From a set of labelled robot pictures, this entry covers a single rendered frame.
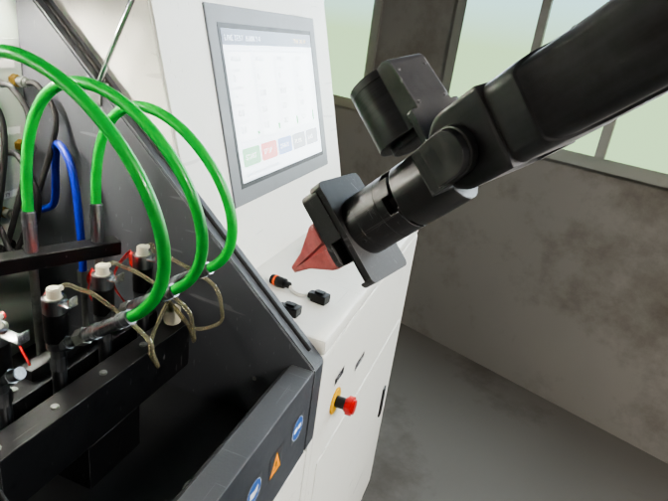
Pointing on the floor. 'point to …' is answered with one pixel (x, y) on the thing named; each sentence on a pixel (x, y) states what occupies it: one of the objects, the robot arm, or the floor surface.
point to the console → (182, 57)
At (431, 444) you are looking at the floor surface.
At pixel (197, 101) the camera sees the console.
